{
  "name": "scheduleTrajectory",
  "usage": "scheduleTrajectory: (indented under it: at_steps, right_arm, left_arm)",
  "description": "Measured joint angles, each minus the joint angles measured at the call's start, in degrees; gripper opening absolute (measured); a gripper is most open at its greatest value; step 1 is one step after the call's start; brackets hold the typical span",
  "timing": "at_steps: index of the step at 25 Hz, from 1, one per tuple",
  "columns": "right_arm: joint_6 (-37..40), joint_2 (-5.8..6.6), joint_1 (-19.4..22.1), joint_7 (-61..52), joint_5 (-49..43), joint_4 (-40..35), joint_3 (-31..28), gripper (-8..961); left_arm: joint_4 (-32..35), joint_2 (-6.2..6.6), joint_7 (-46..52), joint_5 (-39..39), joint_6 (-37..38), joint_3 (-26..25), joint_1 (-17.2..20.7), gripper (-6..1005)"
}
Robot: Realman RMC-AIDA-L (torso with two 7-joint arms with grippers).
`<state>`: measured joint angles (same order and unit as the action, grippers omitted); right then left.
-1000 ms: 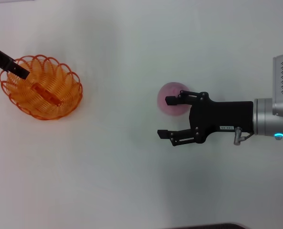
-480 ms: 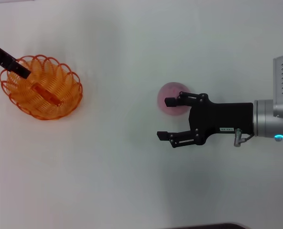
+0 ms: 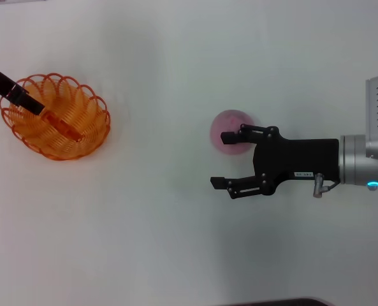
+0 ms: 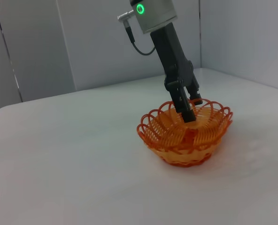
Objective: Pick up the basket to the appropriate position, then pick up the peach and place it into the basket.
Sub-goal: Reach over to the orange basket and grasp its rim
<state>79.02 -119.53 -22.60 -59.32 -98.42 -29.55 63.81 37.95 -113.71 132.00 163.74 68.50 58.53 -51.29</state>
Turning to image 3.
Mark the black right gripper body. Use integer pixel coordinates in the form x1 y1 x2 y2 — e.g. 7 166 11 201
251 126 341 196

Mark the pink peach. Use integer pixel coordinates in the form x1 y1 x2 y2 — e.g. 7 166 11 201
210 109 256 156

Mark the orange plastic wire basket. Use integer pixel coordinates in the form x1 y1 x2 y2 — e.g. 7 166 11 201
0 73 112 161

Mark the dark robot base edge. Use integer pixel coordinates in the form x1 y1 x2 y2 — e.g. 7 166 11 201
229 298 331 306

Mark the right wrist cable with plug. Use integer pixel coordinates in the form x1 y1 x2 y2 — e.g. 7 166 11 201
312 173 341 199

